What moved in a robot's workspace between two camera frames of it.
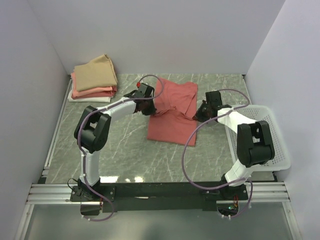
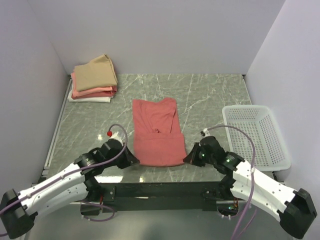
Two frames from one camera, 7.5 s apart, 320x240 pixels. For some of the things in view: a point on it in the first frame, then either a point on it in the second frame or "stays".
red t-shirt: (173, 122) → (158, 141)
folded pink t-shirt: (100, 91) stays
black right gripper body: (205, 108) → (204, 158)
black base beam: (121, 197) stays
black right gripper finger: (198, 116) → (192, 157)
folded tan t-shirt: (98, 72) stays
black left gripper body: (149, 108) → (119, 161)
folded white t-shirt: (91, 99) stays
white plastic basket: (281, 160) stays
